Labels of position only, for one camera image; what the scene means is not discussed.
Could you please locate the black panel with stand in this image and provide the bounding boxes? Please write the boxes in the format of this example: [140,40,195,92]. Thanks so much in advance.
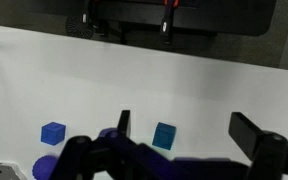
[89,0,278,45]

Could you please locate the teal blue embossed cube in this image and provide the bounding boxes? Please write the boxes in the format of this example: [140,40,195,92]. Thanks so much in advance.
[151,121,177,151]

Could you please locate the black round ribbed disc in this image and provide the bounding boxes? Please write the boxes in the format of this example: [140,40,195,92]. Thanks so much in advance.
[65,14,96,40]

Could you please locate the purple spiky ball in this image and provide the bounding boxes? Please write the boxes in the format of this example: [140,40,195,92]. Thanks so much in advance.
[31,154,59,180]

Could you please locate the black clamp with orange handle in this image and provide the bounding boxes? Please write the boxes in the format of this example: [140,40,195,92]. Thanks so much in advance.
[80,0,95,29]
[159,0,180,45]

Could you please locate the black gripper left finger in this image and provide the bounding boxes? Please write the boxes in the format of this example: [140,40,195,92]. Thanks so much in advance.
[48,109,176,180]

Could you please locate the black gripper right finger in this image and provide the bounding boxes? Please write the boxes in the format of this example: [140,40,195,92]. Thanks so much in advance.
[228,111,288,180]

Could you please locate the royal blue cube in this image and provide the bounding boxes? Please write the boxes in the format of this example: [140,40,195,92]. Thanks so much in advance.
[40,121,67,147]

